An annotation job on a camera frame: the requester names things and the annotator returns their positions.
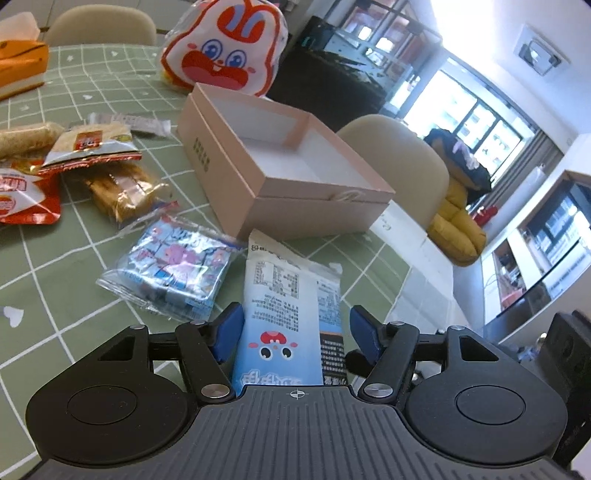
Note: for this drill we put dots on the yellow sofa with cushions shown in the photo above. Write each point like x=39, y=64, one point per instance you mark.
x=455, y=230

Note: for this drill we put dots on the black aquarium cabinet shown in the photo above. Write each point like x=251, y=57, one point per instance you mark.
x=332, y=69

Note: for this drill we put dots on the red snack packet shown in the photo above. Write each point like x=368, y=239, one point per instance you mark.
x=23, y=198

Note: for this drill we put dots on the blue candy packet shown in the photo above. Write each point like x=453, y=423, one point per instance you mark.
x=175, y=263

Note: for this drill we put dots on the pink cardboard box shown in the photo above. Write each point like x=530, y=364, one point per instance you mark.
x=221, y=184

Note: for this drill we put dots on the thin grey snack packet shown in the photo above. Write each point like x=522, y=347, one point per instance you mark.
x=134, y=122

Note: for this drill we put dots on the clear brown bread packet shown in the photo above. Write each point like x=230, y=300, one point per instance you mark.
x=124, y=189

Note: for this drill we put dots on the orange tissue box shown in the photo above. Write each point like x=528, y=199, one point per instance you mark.
x=23, y=64

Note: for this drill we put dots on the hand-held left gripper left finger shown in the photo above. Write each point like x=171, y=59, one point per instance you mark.
x=228, y=333

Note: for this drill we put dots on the green checked tablecloth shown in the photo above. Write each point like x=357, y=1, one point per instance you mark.
x=69, y=286

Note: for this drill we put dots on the black television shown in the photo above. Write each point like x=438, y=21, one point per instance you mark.
x=561, y=230

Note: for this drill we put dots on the light blue snack packet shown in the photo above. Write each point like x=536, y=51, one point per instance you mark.
x=277, y=300

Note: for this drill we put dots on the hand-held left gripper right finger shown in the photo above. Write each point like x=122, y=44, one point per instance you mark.
x=362, y=330

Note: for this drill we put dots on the beige chair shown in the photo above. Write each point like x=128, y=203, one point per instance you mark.
x=406, y=157
x=101, y=25

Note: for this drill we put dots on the white ceiling fixture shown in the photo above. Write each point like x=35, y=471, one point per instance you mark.
x=540, y=50

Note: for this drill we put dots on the white and red bunny bag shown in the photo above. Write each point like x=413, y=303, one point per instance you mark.
x=221, y=50

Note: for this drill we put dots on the dark clothing pile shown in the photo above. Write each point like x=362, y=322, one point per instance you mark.
x=455, y=152

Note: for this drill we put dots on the yellow pastry packet red label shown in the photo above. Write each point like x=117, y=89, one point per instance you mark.
x=87, y=145

